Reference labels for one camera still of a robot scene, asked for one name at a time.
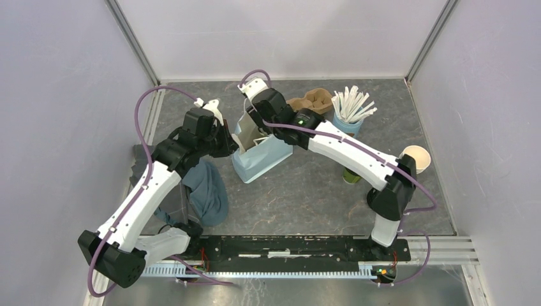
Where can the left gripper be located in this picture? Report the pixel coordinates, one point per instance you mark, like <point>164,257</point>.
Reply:
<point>229,146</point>

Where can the light blue paper bag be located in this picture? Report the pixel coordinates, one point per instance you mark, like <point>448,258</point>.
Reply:
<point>258,152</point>

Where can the green paper coffee cup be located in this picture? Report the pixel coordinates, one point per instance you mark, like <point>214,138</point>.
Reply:
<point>350,177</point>

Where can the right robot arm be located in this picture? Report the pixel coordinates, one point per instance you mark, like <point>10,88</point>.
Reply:
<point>392,179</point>

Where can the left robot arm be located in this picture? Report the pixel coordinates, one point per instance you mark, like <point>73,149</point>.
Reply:
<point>115,249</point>

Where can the blue cloth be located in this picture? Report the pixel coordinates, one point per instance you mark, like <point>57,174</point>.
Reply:
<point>200,197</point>

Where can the grey checked cloth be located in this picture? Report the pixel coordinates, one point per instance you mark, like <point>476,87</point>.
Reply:
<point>141,156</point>

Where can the brown cardboard cup carrier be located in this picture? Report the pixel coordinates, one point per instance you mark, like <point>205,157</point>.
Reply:
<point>318,100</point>

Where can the blue straw holder cup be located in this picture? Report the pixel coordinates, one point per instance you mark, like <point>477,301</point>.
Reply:
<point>352,130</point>

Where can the white wrapped straws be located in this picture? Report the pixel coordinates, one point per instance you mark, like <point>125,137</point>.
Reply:
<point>351,106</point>

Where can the stack of black lids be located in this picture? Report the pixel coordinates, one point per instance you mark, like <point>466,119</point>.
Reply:
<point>371,195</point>

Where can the stack of green paper cups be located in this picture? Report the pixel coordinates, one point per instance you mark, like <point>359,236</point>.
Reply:
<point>421,156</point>

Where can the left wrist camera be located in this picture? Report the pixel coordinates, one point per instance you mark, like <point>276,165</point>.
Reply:
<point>211,105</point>

